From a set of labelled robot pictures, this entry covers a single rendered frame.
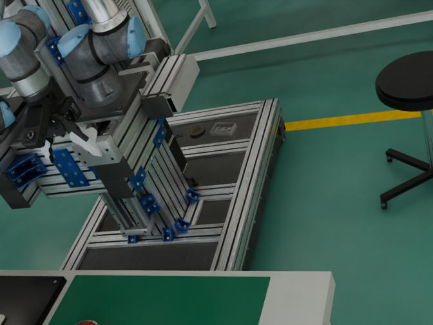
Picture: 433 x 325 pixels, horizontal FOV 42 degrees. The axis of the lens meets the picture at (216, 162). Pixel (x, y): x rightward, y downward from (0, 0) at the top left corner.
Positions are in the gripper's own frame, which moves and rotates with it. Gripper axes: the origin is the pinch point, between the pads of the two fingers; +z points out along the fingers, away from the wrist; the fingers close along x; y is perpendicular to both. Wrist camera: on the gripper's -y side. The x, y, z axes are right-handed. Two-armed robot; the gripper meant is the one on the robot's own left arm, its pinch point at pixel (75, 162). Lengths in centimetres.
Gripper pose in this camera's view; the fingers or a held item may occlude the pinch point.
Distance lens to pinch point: 140.1
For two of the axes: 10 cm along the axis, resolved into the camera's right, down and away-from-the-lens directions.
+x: -9.1, 1.1, 4.0
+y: 2.4, -6.6, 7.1
